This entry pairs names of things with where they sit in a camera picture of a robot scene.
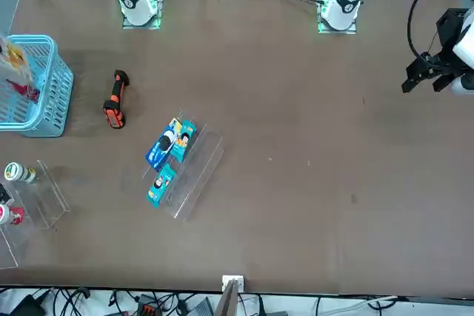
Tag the clear acrylic tiered snack shelf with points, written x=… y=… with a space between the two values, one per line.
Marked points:
x=207 y=160

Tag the white bottle red lid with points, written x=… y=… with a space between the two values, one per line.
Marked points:
x=16 y=216

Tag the light blue shopping basket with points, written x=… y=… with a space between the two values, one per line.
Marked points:
x=33 y=37

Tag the teal snack packet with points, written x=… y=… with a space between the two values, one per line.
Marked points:
x=161 y=186
x=183 y=142

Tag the grey metal post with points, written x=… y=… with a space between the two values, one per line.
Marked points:
x=227 y=301

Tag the small black box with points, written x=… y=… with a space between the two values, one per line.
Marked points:
x=3 y=194

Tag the white bottle green lid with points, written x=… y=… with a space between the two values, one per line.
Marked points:
x=15 y=171

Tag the orange black device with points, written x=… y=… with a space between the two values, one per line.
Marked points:
x=148 y=308

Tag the blue Oreo cookie box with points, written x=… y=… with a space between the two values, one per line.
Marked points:
x=159 y=151

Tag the clear acrylic tiered bottle shelf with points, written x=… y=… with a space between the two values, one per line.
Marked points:
x=48 y=197

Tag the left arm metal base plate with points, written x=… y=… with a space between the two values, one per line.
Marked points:
x=335 y=31

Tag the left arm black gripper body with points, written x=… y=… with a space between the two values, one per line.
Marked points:
x=450 y=25

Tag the black power adapter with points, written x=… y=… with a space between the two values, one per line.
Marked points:
x=27 y=306

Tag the orange black barcode scanner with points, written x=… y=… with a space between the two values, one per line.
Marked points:
x=115 y=120

